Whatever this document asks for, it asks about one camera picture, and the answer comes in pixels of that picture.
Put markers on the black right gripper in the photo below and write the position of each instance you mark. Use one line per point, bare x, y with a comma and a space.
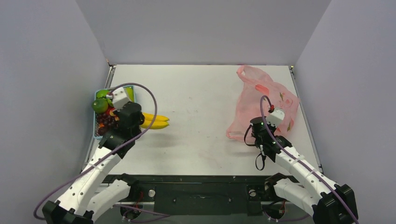
259, 135

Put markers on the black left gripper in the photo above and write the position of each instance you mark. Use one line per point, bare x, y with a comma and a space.
118, 113

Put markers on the yellow fake fruit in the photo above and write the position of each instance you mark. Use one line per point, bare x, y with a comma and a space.
159, 122

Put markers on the dark green fake lime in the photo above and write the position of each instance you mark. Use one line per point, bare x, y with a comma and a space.
100, 105

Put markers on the pink plastic bag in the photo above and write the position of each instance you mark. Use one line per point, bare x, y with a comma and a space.
257, 83

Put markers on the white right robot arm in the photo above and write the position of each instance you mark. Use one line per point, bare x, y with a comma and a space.
321, 198

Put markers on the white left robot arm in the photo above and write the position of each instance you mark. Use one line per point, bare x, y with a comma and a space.
72, 206

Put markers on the purple fake grapes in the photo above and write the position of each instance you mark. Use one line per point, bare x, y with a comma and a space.
104, 123

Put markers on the green fake pear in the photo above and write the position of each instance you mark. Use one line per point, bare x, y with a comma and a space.
130, 93

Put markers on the blue plastic basket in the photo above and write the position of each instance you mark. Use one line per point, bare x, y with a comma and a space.
109, 111

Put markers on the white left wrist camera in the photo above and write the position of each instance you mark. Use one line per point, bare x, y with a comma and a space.
120, 98

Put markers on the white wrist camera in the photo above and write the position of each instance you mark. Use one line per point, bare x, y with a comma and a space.
275, 118
120, 98

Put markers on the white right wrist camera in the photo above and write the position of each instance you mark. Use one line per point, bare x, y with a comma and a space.
275, 118

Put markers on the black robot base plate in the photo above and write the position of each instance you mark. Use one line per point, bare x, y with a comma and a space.
198, 194

